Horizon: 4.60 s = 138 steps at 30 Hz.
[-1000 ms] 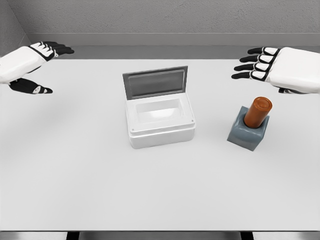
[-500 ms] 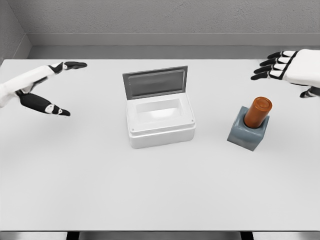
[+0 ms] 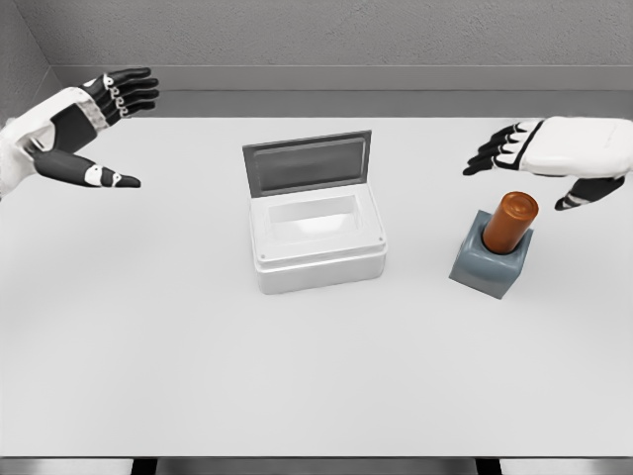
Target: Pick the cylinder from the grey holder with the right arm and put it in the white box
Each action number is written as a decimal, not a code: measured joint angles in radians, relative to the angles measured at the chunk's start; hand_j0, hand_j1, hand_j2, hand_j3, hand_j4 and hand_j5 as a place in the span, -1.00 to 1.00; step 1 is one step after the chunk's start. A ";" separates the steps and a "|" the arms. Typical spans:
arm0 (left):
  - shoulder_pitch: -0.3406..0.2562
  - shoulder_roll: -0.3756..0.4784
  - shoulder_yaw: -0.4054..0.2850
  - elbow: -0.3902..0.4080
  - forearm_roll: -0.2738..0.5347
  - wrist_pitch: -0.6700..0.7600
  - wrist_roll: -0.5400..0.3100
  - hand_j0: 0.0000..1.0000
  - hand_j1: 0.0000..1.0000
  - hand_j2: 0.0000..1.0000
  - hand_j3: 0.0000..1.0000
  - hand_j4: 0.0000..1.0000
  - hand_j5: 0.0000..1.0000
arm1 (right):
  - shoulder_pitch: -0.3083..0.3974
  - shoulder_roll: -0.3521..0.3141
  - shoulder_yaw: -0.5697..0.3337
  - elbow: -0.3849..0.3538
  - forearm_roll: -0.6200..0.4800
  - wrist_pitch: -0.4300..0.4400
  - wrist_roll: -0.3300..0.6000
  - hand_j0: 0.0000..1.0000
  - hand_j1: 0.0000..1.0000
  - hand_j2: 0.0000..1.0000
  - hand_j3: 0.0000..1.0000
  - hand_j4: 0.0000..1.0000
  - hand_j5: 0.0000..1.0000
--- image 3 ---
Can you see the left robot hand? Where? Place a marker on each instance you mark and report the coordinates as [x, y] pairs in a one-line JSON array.
[[64, 128]]

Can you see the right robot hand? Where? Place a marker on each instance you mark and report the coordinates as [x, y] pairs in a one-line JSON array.
[[569, 146]]

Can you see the brown cylinder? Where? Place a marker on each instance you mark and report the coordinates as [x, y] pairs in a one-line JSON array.
[[509, 221]]

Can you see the grey-blue square holder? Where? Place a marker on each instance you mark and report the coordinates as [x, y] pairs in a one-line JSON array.
[[489, 267]]

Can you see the white box with grey lid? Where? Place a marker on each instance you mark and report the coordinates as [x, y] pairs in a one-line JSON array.
[[316, 213]]

